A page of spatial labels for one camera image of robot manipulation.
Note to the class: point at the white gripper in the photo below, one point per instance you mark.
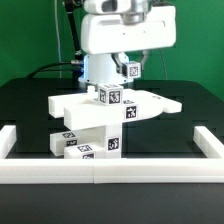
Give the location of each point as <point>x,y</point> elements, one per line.
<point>114,26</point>

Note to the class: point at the white tagged cube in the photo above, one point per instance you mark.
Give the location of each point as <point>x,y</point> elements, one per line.
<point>110,94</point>
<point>131,69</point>

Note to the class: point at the white chair back frame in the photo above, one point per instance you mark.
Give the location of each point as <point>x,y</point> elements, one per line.
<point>83,110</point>

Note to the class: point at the white chair seat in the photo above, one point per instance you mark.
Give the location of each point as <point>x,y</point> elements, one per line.
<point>109,137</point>

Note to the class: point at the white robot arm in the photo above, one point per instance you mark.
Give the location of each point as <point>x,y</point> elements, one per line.
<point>100,68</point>

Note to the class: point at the white U-shaped fence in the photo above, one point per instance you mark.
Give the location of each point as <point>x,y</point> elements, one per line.
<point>154,170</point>

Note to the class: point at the black camera stand pole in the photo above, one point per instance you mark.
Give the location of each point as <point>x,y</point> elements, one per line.
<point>70,6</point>

